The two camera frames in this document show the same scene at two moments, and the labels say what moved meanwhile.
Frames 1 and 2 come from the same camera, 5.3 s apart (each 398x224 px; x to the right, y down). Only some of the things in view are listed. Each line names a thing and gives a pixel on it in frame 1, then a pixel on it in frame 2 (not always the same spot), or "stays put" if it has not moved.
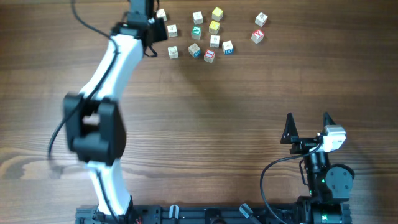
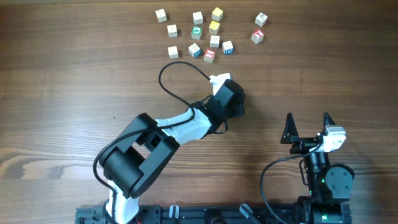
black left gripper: [162, 34] -> [239, 108]
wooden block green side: [214, 41] stays put
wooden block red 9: [260, 19] stays put
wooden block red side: [173, 52] stays put
